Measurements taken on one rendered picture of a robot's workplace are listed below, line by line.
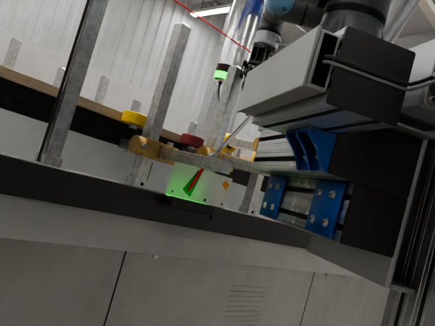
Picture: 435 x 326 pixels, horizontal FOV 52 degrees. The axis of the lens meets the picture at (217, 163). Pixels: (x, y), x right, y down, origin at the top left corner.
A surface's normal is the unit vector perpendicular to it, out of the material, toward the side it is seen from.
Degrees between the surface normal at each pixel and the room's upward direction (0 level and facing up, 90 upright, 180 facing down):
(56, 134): 90
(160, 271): 90
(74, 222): 90
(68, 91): 90
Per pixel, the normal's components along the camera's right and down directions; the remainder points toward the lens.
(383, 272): -0.94, -0.28
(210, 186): 0.71, 0.16
